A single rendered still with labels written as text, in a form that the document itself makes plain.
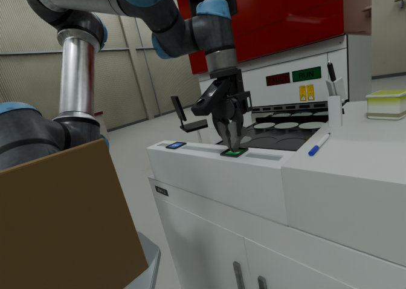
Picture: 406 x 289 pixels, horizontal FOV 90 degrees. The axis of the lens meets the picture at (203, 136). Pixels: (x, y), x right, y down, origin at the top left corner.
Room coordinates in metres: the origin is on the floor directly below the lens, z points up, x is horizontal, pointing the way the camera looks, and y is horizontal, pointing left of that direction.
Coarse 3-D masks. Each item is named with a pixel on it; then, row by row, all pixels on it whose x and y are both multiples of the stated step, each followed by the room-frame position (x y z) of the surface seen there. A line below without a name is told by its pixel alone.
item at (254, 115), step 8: (256, 112) 1.10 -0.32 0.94; (264, 112) 1.06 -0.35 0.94; (272, 112) 1.02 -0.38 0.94; (280, 112) 0.99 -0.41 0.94; (288, 112) 0.96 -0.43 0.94; (296, 112) 0.94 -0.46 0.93; (304, 112) 0.91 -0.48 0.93; (312, 112) 0.88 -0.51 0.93; (320, 112) 0.86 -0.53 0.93; (256, 120) 1.10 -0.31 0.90
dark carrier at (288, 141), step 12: (252, 132) 0.88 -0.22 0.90; (264, 132) 0.84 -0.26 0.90; (276, 132) 0.81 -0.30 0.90; (288, 132) 0.77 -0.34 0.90; (300, 132) 0.74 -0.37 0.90; (312, 132) 0.71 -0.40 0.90; (240, 144) 0.75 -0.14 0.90; (252, 144) 0.72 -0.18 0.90; (264, 144) 0.69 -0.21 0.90; (276, 144) 0.67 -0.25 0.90; (288, 144) 0.64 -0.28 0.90; (300, 144) 0.62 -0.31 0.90
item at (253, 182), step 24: (168, 144) 0.77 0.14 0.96; (192, 144) 0.68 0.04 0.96; (216, 144) 0.62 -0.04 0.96; (168, 168) 0.69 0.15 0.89; (192, 168) 0.58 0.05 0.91; (216, 168) 0.51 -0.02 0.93; (240, 168) 0.45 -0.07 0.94; (264, 168) 0.40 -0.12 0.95; (216, 192) 0.52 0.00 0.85; (240, 192) 0.46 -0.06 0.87; (264, 192) 0.41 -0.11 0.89; (264, 216) 0.42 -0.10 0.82
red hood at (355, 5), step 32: (192, 0) 1.26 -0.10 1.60; (256, 0) 0.99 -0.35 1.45; (288, 0) 0.89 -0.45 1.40; (320, 0) 0.81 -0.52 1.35; (352, 0) 0.88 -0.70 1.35; (256, 32) 1.01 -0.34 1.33; (288, 32) 0.90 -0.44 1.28; (320, 32) 0.81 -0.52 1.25; (352, 32) 0.88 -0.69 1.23; (192, 64) 1.34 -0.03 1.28
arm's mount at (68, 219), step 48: (96, 144) 0.33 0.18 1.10; (0, 192) 0.25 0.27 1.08; (48, 192) 0.28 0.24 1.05; (96, 192) 0.32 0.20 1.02; (0, 240) 0.24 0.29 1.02; (48, 240) 0.26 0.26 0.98; (96, 240) 0.30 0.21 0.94; (0, 288) 0.22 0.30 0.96; (48, 288) 0.25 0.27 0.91; (96, 288) 0.28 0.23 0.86
